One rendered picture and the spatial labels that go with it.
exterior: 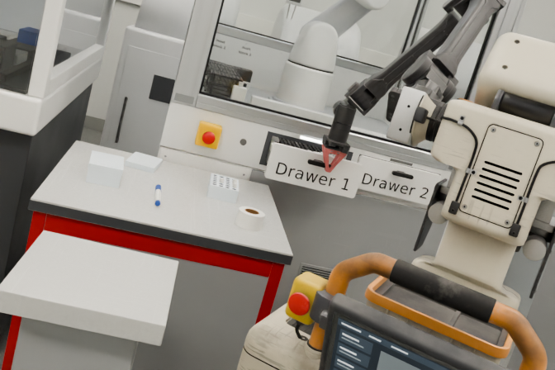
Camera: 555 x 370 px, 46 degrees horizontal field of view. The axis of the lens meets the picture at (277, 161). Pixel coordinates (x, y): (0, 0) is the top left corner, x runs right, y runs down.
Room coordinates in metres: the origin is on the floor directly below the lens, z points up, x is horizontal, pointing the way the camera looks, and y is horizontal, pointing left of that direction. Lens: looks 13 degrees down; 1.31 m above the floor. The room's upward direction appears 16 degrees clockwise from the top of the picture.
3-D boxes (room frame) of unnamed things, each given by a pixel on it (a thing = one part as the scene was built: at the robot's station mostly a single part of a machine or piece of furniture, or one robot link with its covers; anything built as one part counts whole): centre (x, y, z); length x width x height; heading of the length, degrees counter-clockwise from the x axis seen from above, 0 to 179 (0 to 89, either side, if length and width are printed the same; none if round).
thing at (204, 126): (2.03, 0.23, 0.88); 0.07 x 0.05 x 0.07; 100
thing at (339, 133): (1.93, -0.15, 1.01); 0.10 x 0.07 x 0.07; 10
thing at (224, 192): (1.83, 0.13, 0.78); 0.12 x 0.08 x 0.04; 7
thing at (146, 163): (1.91, 0.38, 0.77); 0.13 x 0.09 x 0.02; 2
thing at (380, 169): (2.16, -0.40, 0.87); 0.29 x 0.02 x 0.11; 100
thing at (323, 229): (2.59, -0.05, 0.40); 1.03 x 0.95 x 0.80; 100
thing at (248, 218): (1.62, 0.03, 0.78); 0.07 x 0.07 x 0.04
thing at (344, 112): (1.94, -0.15, 1.07); 0.07 x 0.06 x 0.07; 4
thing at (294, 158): (1.97, -0.12, 0.87); 0.29 x 0.02 x 0.11; 100
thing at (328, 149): (1.94, -0.15, 0.94); 0.07 x 0.07 x 0.09; 10
